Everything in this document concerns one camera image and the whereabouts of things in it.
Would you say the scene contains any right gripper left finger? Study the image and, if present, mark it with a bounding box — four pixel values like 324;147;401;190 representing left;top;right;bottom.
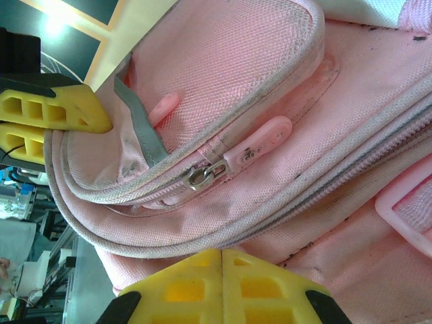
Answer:
113;248;223;324

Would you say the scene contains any pink backpack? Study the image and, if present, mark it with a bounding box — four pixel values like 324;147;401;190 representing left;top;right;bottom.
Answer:
43;0;432;324

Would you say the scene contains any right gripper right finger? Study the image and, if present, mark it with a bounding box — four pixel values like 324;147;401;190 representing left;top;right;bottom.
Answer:
221;248;348;324

